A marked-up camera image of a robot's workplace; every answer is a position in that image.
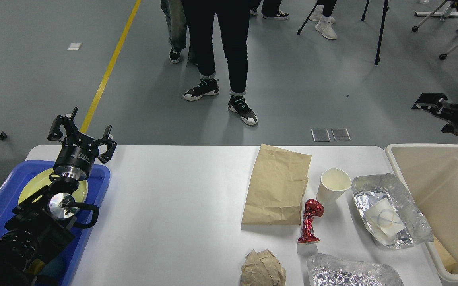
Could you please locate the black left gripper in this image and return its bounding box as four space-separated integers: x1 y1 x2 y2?
47 107 117 181

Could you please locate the yellow plate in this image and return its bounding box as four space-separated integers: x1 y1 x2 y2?
17 168 89 204

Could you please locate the brown paper bag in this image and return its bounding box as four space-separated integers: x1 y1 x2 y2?
241 144 312 226

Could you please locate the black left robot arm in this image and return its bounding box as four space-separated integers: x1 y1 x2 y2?
0 108 117 286

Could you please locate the beige plastic bin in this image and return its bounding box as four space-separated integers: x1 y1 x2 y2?
385 144 458 282

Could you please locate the rolling chair base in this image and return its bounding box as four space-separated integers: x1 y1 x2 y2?
411 0 458 61

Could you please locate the floor outlet plate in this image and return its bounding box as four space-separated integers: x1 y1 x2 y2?
311 128 351 142

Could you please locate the black tripod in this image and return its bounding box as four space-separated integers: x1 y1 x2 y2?
296 0 389 66

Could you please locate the clear plastic bag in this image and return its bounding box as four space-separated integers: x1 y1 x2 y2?
351 173 434 250

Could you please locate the white paper cup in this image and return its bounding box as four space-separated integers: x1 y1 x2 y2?
316 168 351 206

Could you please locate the person in black leggings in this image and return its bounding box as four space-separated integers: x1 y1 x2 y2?
309 0 338 40

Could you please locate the person in baggy jeans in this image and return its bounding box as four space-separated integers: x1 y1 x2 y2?
161 0 188 63

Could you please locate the brown paper in bin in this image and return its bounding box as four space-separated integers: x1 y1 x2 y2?
433 235 458 273

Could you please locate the red foil wrapper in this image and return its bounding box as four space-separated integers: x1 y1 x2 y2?
297 199 325 244

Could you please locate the person in green-black sneakers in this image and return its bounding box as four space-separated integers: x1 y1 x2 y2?
181 0 259 126

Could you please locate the person in black trousers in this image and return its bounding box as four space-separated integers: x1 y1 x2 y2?
250 0 289 20

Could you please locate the crumpled brown paper ball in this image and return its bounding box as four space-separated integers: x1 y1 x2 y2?
241 249 287 286

